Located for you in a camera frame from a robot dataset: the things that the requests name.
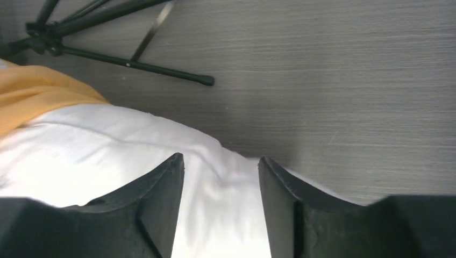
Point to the white pillow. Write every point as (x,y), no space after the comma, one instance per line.
(74,154)

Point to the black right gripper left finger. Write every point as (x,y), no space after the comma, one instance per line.
(136,220)

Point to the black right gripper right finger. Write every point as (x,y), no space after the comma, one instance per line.
(303,221)

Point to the blue cartoon pillowcase orange lining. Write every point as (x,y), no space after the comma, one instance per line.
(30,91)

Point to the black folded tripod stand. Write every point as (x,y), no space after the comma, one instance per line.
(89,32)

